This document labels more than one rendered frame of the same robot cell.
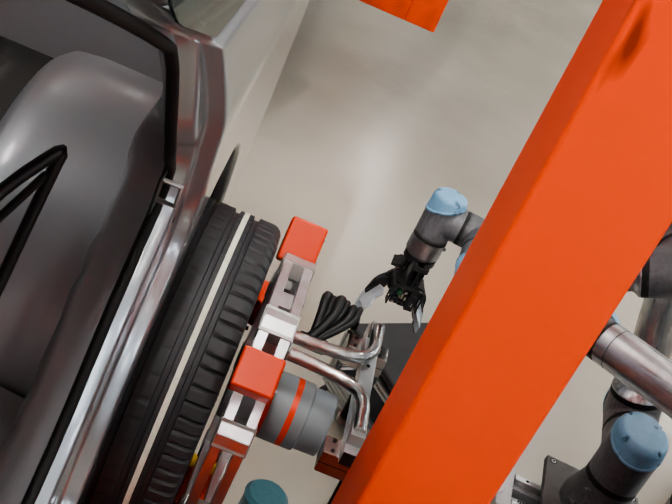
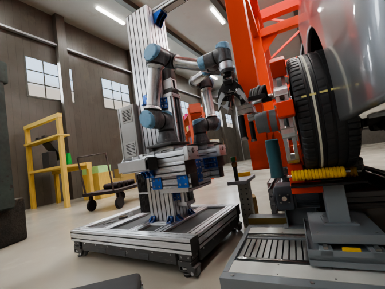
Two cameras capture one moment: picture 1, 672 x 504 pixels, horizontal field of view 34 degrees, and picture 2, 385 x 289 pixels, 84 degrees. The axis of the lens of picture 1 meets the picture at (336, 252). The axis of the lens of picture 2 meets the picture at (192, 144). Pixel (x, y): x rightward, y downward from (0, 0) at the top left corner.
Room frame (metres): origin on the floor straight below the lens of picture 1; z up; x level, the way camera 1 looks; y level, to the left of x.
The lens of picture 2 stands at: (3.15, 0.17, 0.67)
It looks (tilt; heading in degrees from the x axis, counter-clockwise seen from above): 4 degrees up; 210
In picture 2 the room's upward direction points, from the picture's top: 8 degrees counter-clockwise
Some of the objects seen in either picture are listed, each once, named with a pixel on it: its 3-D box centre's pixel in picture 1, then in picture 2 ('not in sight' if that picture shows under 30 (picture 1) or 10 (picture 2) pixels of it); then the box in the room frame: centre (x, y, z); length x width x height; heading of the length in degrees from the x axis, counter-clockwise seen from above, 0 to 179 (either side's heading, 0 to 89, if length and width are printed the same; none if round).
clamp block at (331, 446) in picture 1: (343, 460); (254, 116); (1.58, -0.17, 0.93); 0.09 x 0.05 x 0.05; 95
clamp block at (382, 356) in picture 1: (364, 355); (244, 109); (1.92, -0.14, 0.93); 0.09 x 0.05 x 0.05; 95
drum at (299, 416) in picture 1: (277, 406); (273, 120); (1.74, -0.02, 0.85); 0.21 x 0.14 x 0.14; 95
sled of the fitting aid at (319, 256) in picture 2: not in sight; (342, 238); (1.72, 0.22, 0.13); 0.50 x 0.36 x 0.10; 5
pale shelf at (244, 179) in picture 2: not in sight; (242, 179); (1.19, -0.46, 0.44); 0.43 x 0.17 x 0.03; 5
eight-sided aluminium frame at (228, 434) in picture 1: (244, 393); (286, 117); (1.73, 0.05, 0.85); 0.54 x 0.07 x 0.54; 5
